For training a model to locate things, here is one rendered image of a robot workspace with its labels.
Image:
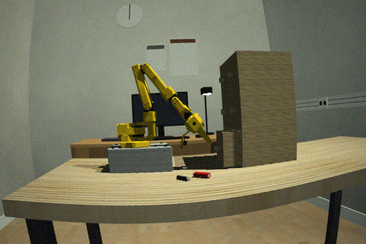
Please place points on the red aa battery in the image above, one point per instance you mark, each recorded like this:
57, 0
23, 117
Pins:
201, 175

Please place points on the black aa battery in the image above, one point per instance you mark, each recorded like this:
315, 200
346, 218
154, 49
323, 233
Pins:
183, 178

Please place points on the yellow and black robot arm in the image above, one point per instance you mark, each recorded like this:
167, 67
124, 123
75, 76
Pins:
128, 132

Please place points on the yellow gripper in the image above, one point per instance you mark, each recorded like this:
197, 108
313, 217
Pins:
195, 124

